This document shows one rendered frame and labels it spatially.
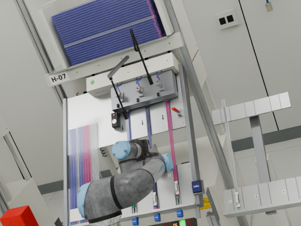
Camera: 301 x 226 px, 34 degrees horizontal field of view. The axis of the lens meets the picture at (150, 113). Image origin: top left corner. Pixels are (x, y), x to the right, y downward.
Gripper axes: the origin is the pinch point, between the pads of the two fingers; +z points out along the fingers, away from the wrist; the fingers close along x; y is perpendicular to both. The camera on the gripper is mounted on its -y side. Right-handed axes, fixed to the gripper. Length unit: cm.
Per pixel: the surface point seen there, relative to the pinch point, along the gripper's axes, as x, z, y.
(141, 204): 7.6, -4.6, -20.7
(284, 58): -59, 165, 70
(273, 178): -54, -1, -21
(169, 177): -7.9, -2.1, -11.1
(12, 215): 85, 2, -13
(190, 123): -20.8, 4.7, 12.3
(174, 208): -8.8, -7.3, -25.4
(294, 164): -49, 161, -10
